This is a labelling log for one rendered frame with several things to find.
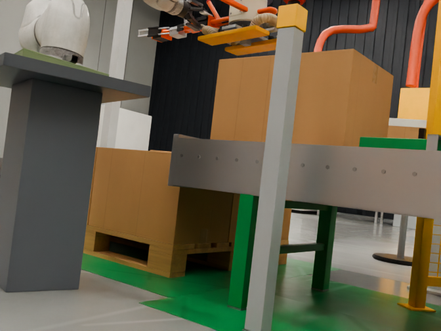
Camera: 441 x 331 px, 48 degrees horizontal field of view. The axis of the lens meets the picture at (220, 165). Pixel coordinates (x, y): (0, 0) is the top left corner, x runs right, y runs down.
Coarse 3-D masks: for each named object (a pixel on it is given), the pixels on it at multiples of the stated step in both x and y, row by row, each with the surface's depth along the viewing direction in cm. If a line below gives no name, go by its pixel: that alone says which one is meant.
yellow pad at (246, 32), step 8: (224, 32) 219; (232, 32) 215; (240, 32) 213; (248, 32) 212; (256, 32) 211; (264, 32) 212; (200, 40) 229; (208, 40) 228; (216, 40) 227; (224, 40) 226; (232, 40) 225; (240, 40) 224
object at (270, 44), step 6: (270, 36) 230; (258, 42) 230; (264, 42) 228; (270, 42) 225; (228, 48) 242; (234, 48) 240; (240, 48) 237; (246, 48) 236; (252, 48) 235; (258, 48) 235; (264, 48) 234; (270, 48) 233; (234, 54) 248; (240, 54) 247; (246, 54) 246
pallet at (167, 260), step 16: (96, 240) 249; (112, 240) 304; (128, 240) 301; (144, 240) 227; (288, 240) 294; (96, 256) 246; (112, 256) 241; (128, 256) 246; (160, 256) 220; (176, 256) 218; (192, 256) 269; (208, 256) 258; (224, 256) 252; (160, 272) 219; (176, 272) 219
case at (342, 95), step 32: (224, 64) 207; (256, 64) 197; (320, 64) 180; (352, 64) 172; (224, 96) 206; (256, 96) 196; (320, 96) 178; (352, 96) 174; (384, 96) 197; (224, 128) 204; (256, 128) 194; (320, 128) 177; (352, 128) 176; (384, 128) 199
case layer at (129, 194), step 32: (96, 160) 254; (128, 160) 239; (160, 160) 226; (96, 192) 251; (128, 192) 237; (160, 192) 224; (192, 192) 224; (224, 192) 243; (96, 224) 249; (128, 224) 235; (160, 224) 222; (192, 224) 226; (224, 224) 244; (288, 224) 293
